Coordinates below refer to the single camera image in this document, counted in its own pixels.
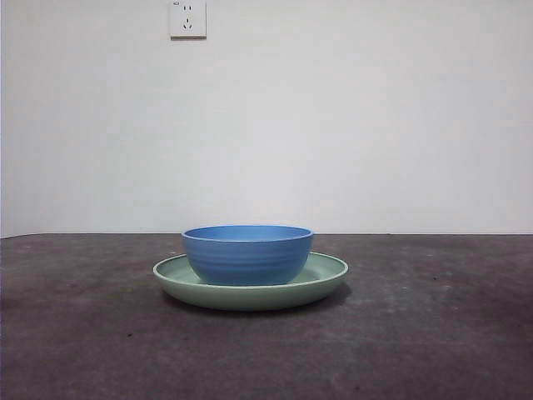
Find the blue round bowl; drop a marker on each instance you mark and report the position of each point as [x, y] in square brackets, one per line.
[247, 258]

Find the pale green round plate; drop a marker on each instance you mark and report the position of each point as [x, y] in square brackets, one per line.
[250, 298]

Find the white wall socket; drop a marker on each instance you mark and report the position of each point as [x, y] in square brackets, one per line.
[188, 21]

